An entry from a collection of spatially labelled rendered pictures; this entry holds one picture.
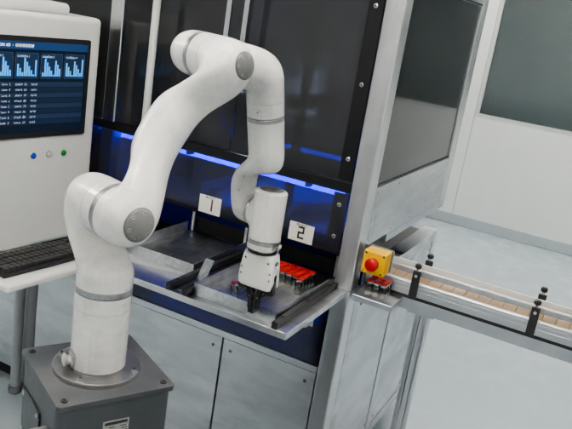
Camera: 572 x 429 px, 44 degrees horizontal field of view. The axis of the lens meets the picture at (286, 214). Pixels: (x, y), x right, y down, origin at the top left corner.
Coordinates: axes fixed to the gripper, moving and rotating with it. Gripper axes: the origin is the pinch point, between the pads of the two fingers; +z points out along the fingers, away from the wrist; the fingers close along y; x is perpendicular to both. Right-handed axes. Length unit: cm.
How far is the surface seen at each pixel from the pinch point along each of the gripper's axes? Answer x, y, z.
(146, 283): 0.9, 33.9, 4.6
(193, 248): -32, 41, 4
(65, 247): -12, 76, 9
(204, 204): -39, 43, -10
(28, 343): -20, 98, 55
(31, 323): -21, 98, 47
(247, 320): 1.0, 0.7, 4.5
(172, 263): -13.0, 35.4, 2.6
